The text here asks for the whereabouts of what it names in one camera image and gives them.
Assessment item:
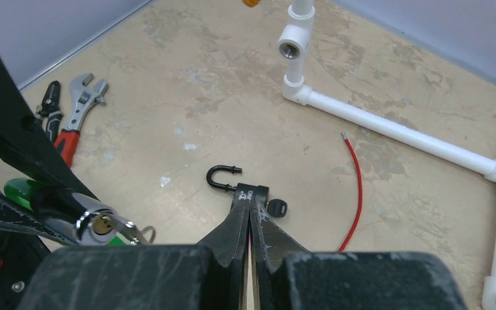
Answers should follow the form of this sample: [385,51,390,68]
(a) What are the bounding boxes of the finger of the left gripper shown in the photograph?
[0,193,74,245]
[0,57,95,201]

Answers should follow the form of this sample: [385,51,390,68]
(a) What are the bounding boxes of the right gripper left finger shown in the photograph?
[19,201,248,309]

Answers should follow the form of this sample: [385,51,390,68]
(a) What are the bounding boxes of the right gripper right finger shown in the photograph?
[250,202,466,309]

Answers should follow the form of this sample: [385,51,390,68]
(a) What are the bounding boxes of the black-headed key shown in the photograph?
[267,199,288,218]

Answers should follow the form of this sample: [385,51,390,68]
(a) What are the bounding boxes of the black padlock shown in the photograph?
[205,165,269,208]

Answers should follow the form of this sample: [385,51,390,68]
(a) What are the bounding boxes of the red cable lock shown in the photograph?
[336,132,364,253]

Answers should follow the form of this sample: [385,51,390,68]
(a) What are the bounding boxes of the green cable lock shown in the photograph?
[4,178,125,245]

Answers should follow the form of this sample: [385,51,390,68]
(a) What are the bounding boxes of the black pliers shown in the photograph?
[35,81,63,143]

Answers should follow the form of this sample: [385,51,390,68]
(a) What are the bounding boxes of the orange tap valve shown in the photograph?
[242,0,260,8]

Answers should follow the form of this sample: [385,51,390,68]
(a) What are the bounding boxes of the red handled adjustable wrench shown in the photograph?
[54,73,109,167]

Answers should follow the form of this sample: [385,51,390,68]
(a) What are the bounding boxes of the white PVC pipe frame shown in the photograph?
[277,1,496,309]

